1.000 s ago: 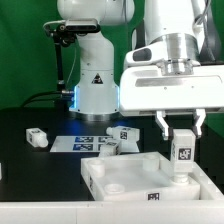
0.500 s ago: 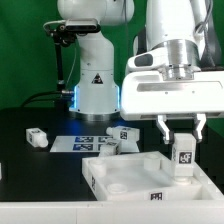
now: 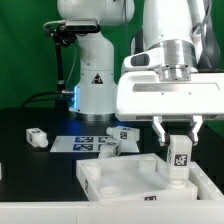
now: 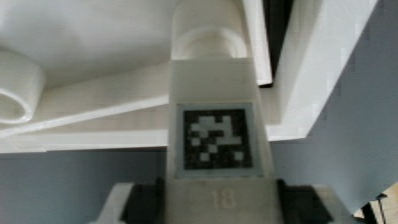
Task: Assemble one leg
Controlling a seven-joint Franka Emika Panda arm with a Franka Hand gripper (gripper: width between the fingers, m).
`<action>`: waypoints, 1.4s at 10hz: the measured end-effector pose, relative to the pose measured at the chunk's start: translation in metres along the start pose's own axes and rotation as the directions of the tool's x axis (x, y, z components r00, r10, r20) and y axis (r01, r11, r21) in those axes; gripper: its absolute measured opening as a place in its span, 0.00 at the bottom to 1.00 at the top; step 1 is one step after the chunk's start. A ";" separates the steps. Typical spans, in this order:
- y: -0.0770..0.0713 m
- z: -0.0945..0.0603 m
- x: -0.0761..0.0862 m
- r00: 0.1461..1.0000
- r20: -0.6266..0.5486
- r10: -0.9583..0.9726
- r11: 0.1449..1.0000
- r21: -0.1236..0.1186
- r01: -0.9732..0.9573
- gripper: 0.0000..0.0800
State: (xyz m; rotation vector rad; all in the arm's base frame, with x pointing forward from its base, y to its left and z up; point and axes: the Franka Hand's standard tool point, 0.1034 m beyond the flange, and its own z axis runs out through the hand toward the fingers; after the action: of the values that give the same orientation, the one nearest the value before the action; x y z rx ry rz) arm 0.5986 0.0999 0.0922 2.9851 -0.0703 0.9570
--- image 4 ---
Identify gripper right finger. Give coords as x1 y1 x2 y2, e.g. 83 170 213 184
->
277 179 357 224

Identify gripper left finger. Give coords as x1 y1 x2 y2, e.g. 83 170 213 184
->
87 178 165 224

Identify white table leg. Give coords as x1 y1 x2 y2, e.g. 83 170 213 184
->
161 26 286 224

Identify white square table top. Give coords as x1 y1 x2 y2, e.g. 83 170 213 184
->
0 0 275 154

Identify white L-shaped fence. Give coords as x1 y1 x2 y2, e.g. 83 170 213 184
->
261 0 378 141

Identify black cables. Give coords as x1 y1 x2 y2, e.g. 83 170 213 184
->
358 193 389 224

